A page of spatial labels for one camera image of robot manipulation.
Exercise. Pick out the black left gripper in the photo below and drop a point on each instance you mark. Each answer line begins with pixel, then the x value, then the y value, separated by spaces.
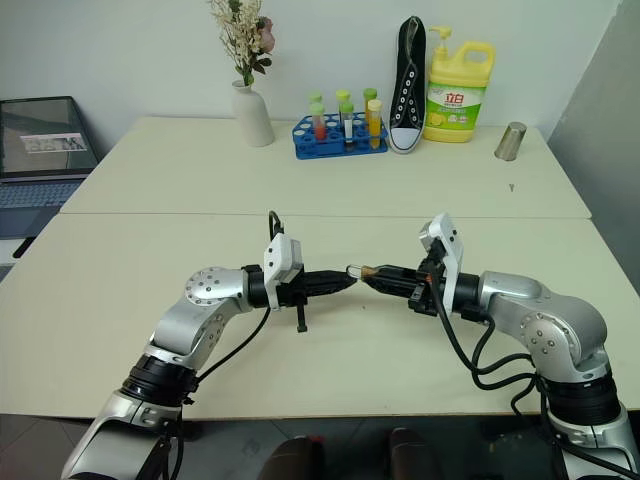
pixel 292 296

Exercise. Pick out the black canvas sneaker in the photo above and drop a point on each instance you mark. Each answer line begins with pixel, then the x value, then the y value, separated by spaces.
pixel 407 105

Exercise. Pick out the dark rounded shape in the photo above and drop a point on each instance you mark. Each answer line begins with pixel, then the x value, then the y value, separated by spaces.
pixel 414 455
pixel 299 460

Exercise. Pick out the green-capped tube with white label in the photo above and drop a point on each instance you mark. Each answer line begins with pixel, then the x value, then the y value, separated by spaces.
pixel 348 125

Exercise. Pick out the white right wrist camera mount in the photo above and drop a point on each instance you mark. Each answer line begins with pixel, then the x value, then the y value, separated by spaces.
pixel 450 250

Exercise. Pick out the blue test tube rack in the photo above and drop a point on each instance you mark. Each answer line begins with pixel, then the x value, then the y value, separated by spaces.
pixel 330 149

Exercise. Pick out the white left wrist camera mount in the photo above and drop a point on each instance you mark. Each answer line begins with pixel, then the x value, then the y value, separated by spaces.
pixel 278 260

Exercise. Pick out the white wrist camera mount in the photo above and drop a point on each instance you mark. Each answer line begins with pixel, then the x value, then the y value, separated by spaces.
pixel 278 260
pixel 450 250

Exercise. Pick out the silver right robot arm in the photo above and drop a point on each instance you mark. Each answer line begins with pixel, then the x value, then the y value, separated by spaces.
pixel 555 320

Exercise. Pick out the brass padlock with silver shackle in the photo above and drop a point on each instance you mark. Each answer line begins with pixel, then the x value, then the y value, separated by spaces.
pixel 368 273

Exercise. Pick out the yellow dish soap bottle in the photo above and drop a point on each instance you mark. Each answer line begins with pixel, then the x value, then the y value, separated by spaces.
pixel 455 105

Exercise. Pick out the green-capped test tube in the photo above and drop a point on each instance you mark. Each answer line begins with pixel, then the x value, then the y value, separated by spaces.
pixel 315 96
pixel 343 95
pixel 369 95

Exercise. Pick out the white ceramic vase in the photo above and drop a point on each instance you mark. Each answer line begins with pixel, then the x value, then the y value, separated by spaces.
pixel 254 117

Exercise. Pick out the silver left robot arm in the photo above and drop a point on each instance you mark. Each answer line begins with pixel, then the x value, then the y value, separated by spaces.
pixel 200 310

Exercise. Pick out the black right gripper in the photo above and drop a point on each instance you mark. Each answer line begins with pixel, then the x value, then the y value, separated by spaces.
pixel 425 296

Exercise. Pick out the silver metal cup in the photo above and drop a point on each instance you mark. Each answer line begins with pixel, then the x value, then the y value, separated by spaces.
pixel 511 142

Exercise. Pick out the dried flower bouquet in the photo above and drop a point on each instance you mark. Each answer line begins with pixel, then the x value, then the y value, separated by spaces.
pixel 242 35

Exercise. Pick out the grey laptop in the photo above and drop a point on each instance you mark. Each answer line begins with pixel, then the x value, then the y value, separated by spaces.
pixel 40 150

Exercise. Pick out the yellow-capped tube with orange liquid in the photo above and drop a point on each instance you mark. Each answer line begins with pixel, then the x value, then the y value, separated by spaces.
pixel 374 122

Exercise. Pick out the green-capped tube with red liquid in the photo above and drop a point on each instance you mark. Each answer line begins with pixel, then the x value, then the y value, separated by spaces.
pixel 318 122

